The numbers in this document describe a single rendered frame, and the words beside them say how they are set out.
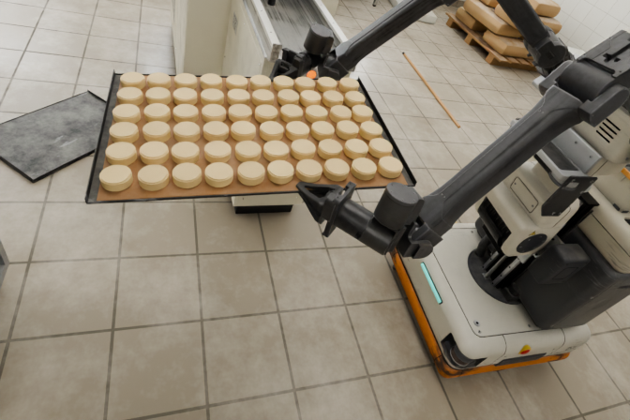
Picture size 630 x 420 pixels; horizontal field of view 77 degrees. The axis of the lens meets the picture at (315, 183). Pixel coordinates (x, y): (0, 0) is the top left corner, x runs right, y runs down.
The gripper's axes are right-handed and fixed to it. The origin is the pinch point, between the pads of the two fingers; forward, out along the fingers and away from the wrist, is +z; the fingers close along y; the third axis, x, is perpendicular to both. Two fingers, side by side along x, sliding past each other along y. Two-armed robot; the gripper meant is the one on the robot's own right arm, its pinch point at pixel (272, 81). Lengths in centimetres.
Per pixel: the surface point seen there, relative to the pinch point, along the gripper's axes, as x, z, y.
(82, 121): -122, -18, -86
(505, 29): 24, -419, -85
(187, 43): -88, -59, -42
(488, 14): 0, -429, -80
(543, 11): 49, -437, -61
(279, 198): -13, -40, -83
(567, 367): 135, -64, -110
